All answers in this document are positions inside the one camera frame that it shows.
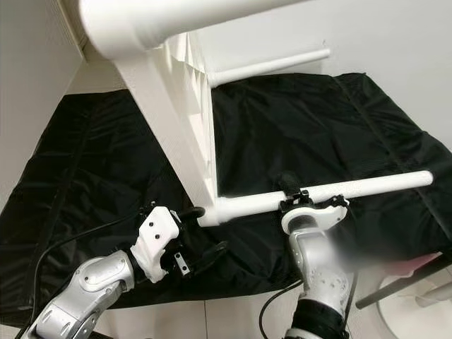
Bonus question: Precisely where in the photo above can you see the white plastic table leg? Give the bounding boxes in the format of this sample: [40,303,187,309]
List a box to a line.
[215,170,434,227]
[79,0,313,61]
[208,48,331,88]

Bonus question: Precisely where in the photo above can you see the white plastic table top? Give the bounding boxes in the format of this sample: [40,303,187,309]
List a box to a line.
[78,0,218,227]

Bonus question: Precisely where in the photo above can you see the black table cloth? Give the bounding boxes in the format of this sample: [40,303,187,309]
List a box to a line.
[0,72,452,327]

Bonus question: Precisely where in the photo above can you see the black stand pole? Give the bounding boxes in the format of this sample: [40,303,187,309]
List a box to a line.
[357,256,452,309]

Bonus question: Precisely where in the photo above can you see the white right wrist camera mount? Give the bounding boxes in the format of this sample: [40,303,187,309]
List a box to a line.
[281,200,347,235]

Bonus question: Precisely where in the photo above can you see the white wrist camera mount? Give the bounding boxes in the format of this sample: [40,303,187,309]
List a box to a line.
[133,206,182,283]
[281,200,347,235]

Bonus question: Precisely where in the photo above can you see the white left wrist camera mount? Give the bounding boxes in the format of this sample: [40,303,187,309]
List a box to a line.
[133,206,182,283]

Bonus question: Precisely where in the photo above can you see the white door frame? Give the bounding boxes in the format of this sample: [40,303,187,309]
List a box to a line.
[62,0,89,50]

